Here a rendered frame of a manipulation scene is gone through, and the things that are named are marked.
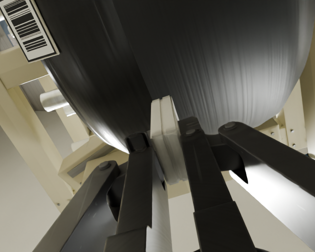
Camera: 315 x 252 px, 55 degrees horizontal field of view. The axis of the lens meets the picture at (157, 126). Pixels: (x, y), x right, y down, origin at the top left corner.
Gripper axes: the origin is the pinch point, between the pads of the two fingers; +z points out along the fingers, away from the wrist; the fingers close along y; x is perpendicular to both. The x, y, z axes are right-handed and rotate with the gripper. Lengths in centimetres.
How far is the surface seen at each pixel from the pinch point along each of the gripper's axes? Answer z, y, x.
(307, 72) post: 41, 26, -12
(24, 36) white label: 11.4, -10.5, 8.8
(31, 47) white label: 11.4, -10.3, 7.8
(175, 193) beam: 64, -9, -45
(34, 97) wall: 777, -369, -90
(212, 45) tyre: 10.9, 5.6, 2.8
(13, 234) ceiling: 323, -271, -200
